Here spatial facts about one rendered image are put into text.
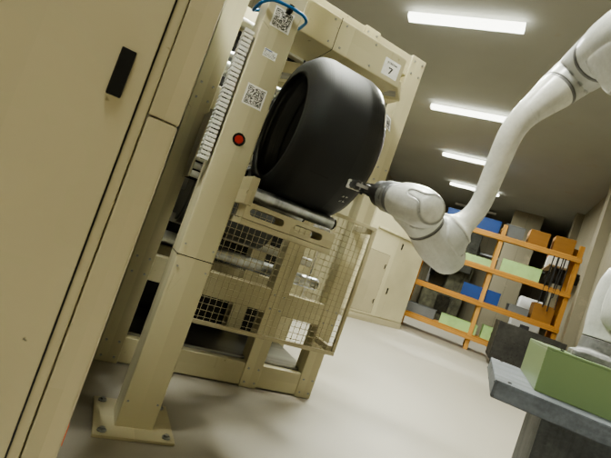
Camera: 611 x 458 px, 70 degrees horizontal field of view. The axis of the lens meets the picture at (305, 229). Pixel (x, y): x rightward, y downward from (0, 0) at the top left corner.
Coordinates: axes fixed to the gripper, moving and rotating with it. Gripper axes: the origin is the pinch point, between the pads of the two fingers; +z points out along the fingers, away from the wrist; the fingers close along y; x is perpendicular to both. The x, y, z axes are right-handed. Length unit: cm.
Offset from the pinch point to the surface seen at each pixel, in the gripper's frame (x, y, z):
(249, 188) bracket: 14.2, 27.0, 15.3
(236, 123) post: -4.5, 35.9, 29.4
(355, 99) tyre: -27.2, 4.9, 13.5
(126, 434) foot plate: 104, 36, 9
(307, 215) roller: 15.8, 2.2, 18.8
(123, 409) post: 99, 39, 15
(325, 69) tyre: -33.3, 15.9, 22.1
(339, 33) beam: -61, 2, 64
